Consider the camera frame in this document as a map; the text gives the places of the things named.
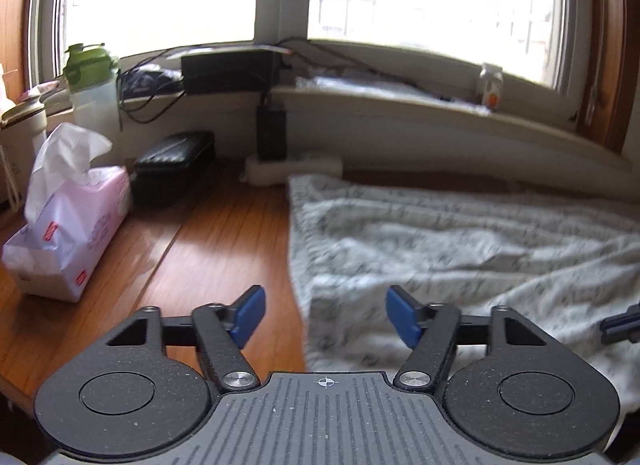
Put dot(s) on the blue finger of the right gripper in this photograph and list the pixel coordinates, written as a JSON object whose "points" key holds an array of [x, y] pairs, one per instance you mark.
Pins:
{"points": [[622, 327]]}

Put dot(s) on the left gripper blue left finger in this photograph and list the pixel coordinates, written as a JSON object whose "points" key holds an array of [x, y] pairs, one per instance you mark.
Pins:
{"points": [[245, 314]]}

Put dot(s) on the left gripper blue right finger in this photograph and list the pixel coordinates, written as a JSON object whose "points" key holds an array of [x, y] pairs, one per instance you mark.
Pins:
{"points": [[407, 315]]}

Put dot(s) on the white patterned pajama garment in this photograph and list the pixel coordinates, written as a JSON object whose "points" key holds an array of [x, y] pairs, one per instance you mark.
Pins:
{"points": [[565, 264]]}

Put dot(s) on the black quilted case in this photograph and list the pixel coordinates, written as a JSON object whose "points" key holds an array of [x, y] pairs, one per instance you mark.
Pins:
{"points": [[164, 174]]}

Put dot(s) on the pink tissue pack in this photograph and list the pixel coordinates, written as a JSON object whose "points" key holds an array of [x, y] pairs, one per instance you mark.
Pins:
{"points": [[72, 212]]}

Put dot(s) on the clear plastic bag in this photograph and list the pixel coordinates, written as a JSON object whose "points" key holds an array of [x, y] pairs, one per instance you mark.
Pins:
{"points": [[367, 88]]}

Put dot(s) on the black box on sill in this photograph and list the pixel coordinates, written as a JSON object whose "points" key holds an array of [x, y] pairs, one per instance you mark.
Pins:
{"points": [[235, 70]]}

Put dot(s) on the glass jar orange label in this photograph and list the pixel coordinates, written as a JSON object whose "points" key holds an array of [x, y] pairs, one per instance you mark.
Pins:
{"points": [[489, 86]]}

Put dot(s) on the papers on black box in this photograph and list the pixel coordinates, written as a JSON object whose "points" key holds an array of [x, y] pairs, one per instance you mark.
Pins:
{"points": [[229, 49]]}

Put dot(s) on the green lid shaker bottle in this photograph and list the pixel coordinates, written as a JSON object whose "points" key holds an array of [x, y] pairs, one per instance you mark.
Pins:
{"points": [[91, 74]]}

